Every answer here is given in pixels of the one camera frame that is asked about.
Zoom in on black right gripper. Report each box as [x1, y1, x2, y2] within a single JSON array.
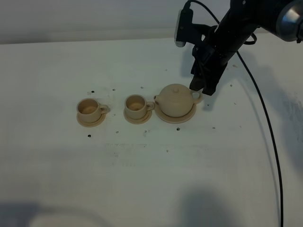
[[189, 10, 257, 96]]

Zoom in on beige ceramic teapot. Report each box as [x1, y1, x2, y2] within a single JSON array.
[[154, 84, 202, 118]]

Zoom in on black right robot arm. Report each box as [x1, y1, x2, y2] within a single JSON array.
[[190, 0, 303, 96]]

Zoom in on beige teapot saucer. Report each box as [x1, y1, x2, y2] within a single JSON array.
[[154, 104, 196, 124]]

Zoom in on beige middle cup saucer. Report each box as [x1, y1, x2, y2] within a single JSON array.
[[124, 110, 152, 124]]

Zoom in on beige cup saucer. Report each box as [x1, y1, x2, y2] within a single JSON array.
[[76, 113, 106, 127], [124, 110, 152, 124]]

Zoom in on beige middle teacup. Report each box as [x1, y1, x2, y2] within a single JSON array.
[[124, 95, 155, 120]]

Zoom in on beige teacup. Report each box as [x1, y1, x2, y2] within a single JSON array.
[[76, 98, 109, 123], [124, 95, 155, 120]]

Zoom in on beige left teacup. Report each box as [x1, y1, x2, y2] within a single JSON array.
[[76, 98, 109, 123]]

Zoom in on beige left cup saucer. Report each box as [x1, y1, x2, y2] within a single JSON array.
[[76, 113, 106, 127]]

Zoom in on black right camera cable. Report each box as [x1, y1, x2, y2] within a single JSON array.
[[184, 0, 285, 227]]

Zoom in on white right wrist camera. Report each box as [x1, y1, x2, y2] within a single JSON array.
[[174, 8, 206, 48]]

